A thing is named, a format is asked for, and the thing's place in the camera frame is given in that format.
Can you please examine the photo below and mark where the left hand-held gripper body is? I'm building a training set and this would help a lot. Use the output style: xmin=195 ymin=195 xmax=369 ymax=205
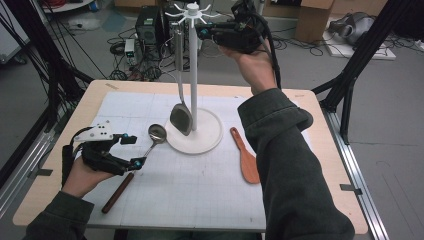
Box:
xmin=73 ymin=120 xmax=132 ymax=177

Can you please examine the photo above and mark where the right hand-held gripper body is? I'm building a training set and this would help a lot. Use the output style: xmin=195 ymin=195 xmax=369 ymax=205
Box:
xmin=213 ymin=0 xmax=272 ymax=55

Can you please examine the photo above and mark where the steel ladle with wooden handle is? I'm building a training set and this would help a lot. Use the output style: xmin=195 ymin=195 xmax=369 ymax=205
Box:
xmin=101 ymin=123 xmax=168 ymax=215

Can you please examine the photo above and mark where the dark metal spoon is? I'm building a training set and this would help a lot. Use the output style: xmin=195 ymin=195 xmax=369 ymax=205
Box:
xmin=169 ymin=29 xmax=195 ymax=137

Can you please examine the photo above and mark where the white utensil rack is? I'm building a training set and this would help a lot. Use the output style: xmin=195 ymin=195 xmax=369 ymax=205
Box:
xmin=164 ymin=1 xmax=224 ymax=155

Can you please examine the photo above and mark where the wooden rice paddle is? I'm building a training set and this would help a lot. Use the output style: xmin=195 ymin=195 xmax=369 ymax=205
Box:
xmin=229 ymin=126 xmax=261 ymax=185

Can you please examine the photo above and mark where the person's left hand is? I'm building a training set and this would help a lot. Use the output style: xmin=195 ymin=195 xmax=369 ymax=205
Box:
xmin=61 ymin=156 xmax=117 ymax=200

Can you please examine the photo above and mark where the person's right hand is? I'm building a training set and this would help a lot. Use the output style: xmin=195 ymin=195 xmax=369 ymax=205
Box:
xmin=218 ymin=39 xmax=279 ymax=97

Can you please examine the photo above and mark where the white grid mat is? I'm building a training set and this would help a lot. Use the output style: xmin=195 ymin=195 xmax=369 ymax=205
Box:
xmin=81 ymin=90 xmax=314 ymax=232

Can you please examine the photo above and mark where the black computer tower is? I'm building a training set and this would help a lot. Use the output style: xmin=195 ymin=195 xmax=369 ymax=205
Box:
xmin=134 ymin=5 xmax=166 ymax=46

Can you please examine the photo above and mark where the cardboard box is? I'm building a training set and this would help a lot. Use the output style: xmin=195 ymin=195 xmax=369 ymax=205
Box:
xmin=294 ymin=0 xmax=336 ymax=44

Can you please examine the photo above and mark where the small white power box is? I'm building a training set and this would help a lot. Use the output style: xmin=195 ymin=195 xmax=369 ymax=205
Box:
xmin=124 ymin=38 xmax=136 ymax=58

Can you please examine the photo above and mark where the grey bag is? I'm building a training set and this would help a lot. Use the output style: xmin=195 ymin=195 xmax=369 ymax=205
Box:
xmin=328 ymin=11 xmax=376 ymax=46

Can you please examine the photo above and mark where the flat white board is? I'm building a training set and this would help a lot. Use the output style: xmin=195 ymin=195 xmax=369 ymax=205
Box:
xmin=322 ymin=29 xmax=398 ymax=61

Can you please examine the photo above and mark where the white round table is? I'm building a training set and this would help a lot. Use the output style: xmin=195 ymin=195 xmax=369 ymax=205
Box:
xmin=41 ymin=0 xmax=95 ymax=14

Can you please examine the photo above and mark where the white cabinet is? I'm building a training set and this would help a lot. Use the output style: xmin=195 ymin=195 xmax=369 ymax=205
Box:
xmin=0 ymin=0 xmax=31 ymax=64

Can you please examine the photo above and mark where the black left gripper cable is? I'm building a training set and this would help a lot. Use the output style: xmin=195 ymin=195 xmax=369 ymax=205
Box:
xmin=61 ymin=126 xmax=95 ymax=186

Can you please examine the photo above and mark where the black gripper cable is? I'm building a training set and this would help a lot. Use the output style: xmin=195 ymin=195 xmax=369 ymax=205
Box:
xmin=61 ymin=126 xmax=95 ymax=186
xmin=256 ymin=13 xmax=283 ymax=90

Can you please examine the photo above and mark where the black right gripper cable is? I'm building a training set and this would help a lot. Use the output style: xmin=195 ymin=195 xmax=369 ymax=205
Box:
xmin=256 ymin=13 xmax=283 ymax=90

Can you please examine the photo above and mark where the coil of black cables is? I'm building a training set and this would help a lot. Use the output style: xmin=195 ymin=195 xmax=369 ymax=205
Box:
xmin=273 ymin=33 xmax=326 ymax=57

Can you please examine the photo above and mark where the tangle of black cables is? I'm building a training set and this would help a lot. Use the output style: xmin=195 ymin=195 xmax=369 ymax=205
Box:
xmin=107 ymin=26 xmax=178 ymax=82

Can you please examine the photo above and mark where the aluminium rail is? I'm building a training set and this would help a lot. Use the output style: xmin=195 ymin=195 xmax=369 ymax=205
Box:
xmin=321 ymin=108 xmax=390 ymax=240
xmin=0 ymin=128 xmax=58 ymax=219

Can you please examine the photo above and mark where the black frame stand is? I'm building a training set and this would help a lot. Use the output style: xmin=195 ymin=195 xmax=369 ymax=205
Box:
xmin=0 ymin=0 xmax=95 ymax=133
xmin=311 ymin=0 xmax=416 ymax=145

